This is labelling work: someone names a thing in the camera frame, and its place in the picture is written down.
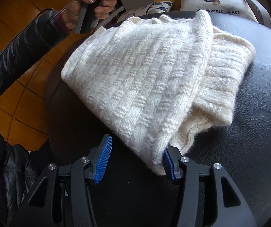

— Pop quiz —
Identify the black padded table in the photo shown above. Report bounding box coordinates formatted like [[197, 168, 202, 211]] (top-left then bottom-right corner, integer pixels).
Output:
[[44, 11, 271, 227]]

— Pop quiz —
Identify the person's left hand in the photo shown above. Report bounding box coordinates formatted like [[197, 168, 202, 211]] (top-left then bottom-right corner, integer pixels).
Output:
[[63, 0, 123, 30]]

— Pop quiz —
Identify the grey yellow blue sofa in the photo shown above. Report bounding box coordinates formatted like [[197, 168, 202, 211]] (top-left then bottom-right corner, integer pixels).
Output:
[[102, 0, 271, 31]]

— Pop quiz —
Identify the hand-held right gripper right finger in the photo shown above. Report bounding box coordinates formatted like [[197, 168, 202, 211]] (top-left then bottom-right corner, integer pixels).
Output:
[[163, 145, 256, 227]]

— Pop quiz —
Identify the cream knitted sweater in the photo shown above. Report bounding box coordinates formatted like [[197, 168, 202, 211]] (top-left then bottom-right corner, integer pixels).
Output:
[[61, 11, 256, 176]]

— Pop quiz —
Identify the white triangle print pillow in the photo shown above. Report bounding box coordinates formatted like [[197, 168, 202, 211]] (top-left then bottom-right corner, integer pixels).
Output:
[[119, 1, 175, 18]]

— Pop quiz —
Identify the grey deer print pillow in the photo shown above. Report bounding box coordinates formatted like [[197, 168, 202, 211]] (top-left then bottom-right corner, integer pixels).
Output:
[[180, 0, 260, 24]]

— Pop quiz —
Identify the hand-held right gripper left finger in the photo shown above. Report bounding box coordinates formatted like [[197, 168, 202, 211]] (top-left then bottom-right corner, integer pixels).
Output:
[[19, 134, 113, 227]]

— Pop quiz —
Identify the person's black puffer jacket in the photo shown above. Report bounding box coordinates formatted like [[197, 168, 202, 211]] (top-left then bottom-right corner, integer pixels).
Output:
[[0, 113, 55, 227]]

